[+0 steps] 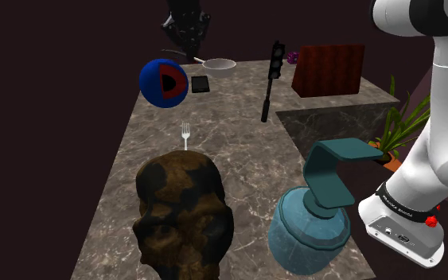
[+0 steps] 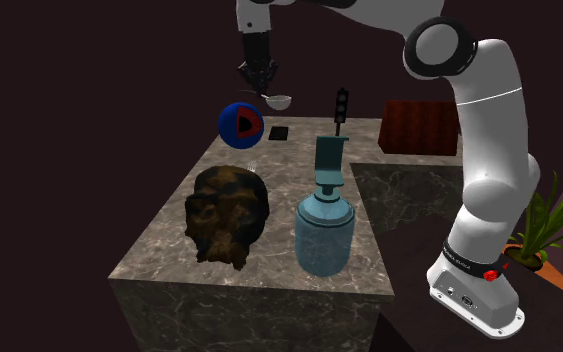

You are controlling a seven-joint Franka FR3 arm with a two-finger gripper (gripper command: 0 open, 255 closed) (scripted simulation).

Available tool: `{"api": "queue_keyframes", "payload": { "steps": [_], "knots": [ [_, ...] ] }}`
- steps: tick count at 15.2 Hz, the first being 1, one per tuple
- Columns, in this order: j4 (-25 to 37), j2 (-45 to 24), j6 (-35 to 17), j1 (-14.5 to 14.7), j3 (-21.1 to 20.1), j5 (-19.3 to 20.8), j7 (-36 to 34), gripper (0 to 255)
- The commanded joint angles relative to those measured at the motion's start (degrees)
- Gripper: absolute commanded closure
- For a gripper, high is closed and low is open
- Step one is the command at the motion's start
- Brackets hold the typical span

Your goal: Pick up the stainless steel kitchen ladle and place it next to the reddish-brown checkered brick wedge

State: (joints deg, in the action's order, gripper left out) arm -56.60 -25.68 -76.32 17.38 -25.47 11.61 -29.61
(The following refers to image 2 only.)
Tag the dark marble robot stand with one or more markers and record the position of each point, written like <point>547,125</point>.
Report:
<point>408,195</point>

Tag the black toy traffic light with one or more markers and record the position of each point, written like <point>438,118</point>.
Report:
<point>342,105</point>

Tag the black flat square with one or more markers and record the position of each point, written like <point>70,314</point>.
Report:
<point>278,133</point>

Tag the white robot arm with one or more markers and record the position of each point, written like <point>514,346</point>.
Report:
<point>490,161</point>

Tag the white bowl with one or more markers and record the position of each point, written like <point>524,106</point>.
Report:
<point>279,103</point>

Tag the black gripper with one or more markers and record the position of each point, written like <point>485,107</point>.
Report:
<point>256,51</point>

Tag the green plant in orange pot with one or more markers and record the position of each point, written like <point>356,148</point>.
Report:
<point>544,229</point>

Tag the teal soap dispenser bottle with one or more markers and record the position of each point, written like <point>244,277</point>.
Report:
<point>324,234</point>

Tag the small silver fork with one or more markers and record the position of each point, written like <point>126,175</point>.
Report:
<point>252,166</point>

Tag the blue ball with red patch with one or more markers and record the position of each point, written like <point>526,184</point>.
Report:
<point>230,129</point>

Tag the dark red box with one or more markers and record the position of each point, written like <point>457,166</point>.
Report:
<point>417,128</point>

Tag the brown lumpy skull figure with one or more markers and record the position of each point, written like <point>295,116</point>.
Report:
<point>227,214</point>

